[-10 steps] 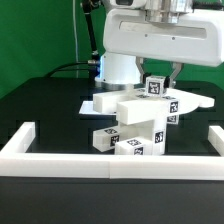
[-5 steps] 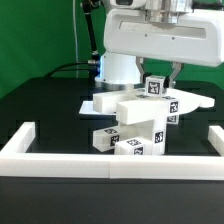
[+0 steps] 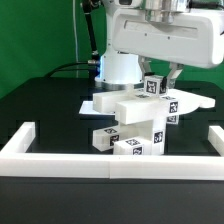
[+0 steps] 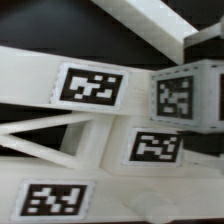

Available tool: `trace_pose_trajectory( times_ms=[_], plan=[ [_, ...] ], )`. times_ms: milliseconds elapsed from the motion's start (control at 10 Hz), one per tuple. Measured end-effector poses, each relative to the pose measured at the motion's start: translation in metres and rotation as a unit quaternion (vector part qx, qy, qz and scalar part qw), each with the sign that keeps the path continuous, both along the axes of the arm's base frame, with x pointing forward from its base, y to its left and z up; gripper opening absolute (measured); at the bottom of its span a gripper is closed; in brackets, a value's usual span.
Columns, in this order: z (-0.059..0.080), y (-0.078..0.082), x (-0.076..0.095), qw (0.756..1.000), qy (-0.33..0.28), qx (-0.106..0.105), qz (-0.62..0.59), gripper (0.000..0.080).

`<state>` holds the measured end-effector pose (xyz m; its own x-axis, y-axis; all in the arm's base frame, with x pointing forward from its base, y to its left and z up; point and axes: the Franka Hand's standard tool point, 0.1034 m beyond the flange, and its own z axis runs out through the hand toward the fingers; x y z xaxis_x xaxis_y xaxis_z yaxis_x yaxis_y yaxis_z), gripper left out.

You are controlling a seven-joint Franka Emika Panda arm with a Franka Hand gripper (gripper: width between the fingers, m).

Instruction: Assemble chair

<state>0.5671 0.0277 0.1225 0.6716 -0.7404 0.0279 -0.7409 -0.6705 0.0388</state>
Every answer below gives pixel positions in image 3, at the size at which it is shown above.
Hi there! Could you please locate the white chair back frame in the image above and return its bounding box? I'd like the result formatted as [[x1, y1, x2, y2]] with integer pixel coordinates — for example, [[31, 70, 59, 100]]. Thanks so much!
[[93, 89, 215, 125]]

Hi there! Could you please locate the white chair seat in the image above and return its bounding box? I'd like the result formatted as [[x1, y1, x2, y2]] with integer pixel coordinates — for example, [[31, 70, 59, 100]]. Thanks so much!
[[130, 115, 179, 155]]

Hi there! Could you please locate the white U-shaped fence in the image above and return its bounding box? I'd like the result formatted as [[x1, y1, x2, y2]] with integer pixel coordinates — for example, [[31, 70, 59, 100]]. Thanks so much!
[[0, 122, 224, 181]]

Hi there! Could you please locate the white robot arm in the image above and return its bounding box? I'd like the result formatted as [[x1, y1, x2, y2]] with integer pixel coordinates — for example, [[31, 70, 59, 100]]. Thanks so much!
[[81, 0, 224, 90]]

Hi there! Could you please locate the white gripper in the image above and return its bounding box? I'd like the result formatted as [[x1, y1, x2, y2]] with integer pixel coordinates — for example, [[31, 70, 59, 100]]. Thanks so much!
[[112, 9, 224, 90]]

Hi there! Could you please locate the white sheet with tags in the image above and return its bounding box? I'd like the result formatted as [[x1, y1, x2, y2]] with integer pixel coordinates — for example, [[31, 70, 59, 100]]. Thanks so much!
[[79, 101, 100, 115]]

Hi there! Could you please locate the black cable bundle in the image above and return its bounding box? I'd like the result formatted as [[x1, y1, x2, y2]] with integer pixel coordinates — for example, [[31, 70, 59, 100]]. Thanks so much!
[[44, 9, 101, 79]]

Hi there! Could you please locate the white thin cable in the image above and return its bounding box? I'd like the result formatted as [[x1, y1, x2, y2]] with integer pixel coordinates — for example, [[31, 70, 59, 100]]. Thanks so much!
[[72, 0, 80, 79]]

